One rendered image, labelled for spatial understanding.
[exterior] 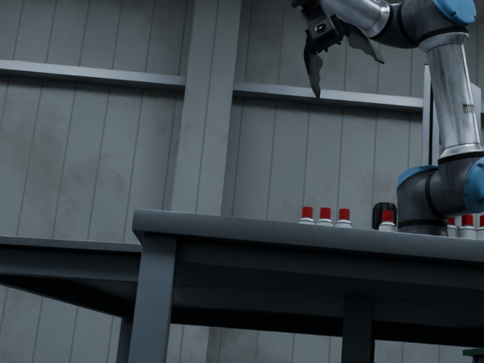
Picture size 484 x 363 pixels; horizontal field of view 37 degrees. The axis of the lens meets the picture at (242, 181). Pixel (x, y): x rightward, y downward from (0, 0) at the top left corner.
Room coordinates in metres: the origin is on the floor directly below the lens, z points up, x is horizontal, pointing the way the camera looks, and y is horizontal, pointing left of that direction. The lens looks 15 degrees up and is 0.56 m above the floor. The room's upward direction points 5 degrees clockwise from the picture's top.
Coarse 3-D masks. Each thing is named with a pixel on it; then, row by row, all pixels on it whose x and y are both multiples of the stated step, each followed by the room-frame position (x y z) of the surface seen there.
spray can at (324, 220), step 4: (324, 208) 2.20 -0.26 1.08; (328, 208) 2.20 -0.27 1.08; (320, 212) 2.21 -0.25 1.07; (324, 212) 2.20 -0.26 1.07; (328, 212) 2.20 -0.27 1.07; (320, 216) 2.21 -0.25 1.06; (324, 216) 2.20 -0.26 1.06; (328, 216) 2.20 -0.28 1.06; (320, 220) 2.19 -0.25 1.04; (324, 220) 2.19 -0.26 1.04; (328, 220) 2.19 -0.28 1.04; (316, 224) 2.21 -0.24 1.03; (320, 224) 2.19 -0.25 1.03; (324, 224) 2.19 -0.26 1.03; (328, 224) 2.19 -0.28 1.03; (332, 224) 2.20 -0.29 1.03
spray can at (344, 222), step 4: (344, 208) 2.19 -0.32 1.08; (340, 212) 2.19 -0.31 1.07; (344, 212) 2.19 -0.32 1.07; (348, 212) 2.19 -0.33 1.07; (340, 216) 2.19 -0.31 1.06; (344, 216) 2.19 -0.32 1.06; (348, 216) 2.19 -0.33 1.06; (340, 220) 2.19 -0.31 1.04; (344, 220) 2.18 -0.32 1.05; (348, 220) 2.19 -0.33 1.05; (336, 224) 2.19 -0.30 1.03; (340, 224) 2.18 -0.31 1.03; (344, 224) 2.18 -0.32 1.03; (348, 224) 2.18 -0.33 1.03
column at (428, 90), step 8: (424, 72) 2.00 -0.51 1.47; (424, 80) 1.99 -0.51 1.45; (424, 88) 1.99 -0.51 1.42; (424, 96) 1.99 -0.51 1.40; (432, 96) 2.00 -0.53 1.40; (424, 104) 1.99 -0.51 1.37; (432, 104) 2.00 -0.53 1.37; (424, 112) 1.99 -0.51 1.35; (432, 112) 2.00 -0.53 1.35; (424, 120) 1.99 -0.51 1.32; (432, 120) 2.00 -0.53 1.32; (424, 128) 1.99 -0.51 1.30; (432, 128) 2.00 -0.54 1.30; (424, 136) 1.99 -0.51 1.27; (432, 136) 1.99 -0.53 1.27; (424, 144) 1.99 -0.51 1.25; (432, 144) 1.99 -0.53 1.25; (424, 152) 1.99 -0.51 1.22; (432, 152) 1.99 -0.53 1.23; (424, 160) 1.99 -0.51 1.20; (432, 160) 1.99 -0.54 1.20
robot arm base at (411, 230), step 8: (400, 224) 1.70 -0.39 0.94; (408, 224) 1.68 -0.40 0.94; (416, 224) 1.66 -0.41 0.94; (424, 224) 1.66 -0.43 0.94; (432, 224) 1.66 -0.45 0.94; (440, 224) 1.67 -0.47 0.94; (400, 232) 1.70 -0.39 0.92; (408, 232) 1.67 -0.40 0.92; (416, 232) 1.66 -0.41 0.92; (424, 232) 1.66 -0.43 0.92; (432, 232) 1.66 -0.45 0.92; (440, 232) 1.66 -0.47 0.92
